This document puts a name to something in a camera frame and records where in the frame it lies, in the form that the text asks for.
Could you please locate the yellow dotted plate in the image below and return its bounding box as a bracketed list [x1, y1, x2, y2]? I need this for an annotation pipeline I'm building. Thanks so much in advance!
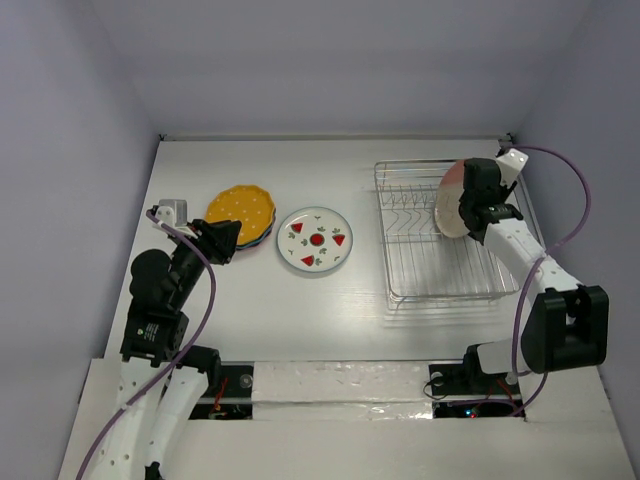
[205, 185, 276, 245]

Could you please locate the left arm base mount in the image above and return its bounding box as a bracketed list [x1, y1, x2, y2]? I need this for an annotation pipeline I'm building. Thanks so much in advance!
[189, 362, 254, 421]

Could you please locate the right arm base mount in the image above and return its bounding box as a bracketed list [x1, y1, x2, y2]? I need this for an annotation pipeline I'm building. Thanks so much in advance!
[423, 363, 524, 419]

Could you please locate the white plate red rim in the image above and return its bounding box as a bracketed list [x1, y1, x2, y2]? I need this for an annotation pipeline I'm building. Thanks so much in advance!
[434, 160, 469, 238]

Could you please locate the blue dotted plate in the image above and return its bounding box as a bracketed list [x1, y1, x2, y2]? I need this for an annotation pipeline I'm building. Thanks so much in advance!
[236, 215, 276, 251]

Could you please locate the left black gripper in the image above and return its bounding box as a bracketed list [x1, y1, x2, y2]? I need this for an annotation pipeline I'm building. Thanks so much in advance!
[170, 216, 241, 306]

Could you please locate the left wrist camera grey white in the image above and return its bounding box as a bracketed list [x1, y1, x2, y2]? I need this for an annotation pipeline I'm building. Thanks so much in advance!
[148, 199, 188, 230]

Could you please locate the wire dish rack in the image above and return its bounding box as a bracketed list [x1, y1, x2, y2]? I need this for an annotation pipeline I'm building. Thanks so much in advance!
[374, 160, 519, 304]

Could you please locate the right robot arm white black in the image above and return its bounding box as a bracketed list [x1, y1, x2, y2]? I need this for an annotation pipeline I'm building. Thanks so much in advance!
[459, 158, 610, 392]

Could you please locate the pink dotted plate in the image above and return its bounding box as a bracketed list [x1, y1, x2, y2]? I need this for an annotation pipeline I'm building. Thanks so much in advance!
[234, 234, 274, 253]

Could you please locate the clear drip tray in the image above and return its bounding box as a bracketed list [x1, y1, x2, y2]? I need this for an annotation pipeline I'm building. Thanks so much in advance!
[384, 233, 519, 327]

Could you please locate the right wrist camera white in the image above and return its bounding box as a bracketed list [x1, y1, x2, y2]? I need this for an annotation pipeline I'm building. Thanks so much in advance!
[495, 147, 529, 188]

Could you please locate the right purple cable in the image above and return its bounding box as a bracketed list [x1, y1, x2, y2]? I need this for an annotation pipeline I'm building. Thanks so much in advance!
[509, 144, 595, 419]

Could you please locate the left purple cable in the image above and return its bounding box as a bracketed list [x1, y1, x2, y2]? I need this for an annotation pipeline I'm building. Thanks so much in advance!
[74, 208, 221, 480]

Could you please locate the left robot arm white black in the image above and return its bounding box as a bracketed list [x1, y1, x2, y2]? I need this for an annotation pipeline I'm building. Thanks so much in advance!
[76, 212, 241, 479]

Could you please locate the white patterned plate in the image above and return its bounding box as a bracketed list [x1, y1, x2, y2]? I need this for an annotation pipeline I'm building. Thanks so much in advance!
[276, 207, 354, 274]

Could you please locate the purple cable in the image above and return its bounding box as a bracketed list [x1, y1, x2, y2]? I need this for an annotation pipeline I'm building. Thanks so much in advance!
[509, 144, 595, 419]
[74, 208, 221, 480]

